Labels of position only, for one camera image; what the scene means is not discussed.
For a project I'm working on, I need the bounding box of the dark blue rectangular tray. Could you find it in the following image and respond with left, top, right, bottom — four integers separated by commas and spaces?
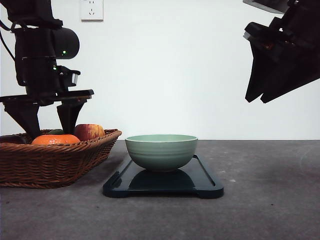
103, 155, 224, 199

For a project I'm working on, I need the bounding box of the black image-right gripper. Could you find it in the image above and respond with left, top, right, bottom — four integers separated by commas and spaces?
243, 0, 320, 103

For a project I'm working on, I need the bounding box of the black image-left gripper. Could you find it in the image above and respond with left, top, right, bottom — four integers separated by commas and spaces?
0, 57, 95, 139

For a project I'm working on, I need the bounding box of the white wall socket left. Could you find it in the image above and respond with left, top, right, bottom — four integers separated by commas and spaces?
79, 0, 104, 24

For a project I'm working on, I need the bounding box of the brown wicker basket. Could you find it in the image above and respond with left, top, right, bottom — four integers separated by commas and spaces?
0, 129, 122, 189

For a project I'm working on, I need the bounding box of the black image-left robot arm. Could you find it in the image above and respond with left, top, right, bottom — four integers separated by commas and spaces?
0, 0, 95, 139

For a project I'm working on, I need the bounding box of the green ceramic bowl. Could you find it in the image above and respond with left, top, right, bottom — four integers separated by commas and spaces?
125, 134, 198, 172

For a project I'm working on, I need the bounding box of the dark green fruit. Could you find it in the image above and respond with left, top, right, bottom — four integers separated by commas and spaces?
48, 129, 64, 135

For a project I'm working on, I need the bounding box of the orange tangerine fruit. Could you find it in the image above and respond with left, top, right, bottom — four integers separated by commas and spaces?
31, 134, 81, 145

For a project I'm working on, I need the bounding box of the red yellow apple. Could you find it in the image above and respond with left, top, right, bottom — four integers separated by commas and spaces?
74, 124, 105, 142

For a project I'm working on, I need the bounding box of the silver image-right wrist camera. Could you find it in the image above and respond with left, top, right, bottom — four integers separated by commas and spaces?
243, 0, 290, 14

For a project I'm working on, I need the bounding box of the dark purple fruit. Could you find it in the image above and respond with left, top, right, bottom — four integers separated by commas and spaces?
0, 133, 33, 144

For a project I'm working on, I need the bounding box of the silver image-left wrist camera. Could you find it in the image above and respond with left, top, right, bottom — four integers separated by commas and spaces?
72, 73, 79, 84

